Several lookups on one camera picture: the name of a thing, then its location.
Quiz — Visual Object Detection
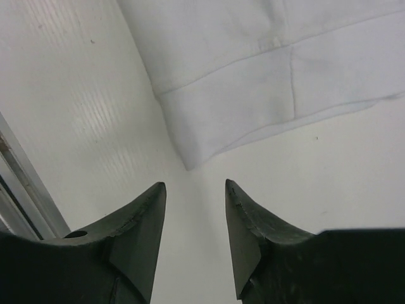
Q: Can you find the white skirt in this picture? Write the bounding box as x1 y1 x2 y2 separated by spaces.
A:
118 1 404 170

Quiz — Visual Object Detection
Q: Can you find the aluminium front rail frame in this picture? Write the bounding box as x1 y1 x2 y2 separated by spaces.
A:
1 117 71 240

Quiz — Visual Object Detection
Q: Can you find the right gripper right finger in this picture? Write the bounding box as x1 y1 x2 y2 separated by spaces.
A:
225 179 320 301

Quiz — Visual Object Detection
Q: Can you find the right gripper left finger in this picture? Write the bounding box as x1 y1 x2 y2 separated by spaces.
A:
40 182 166 303

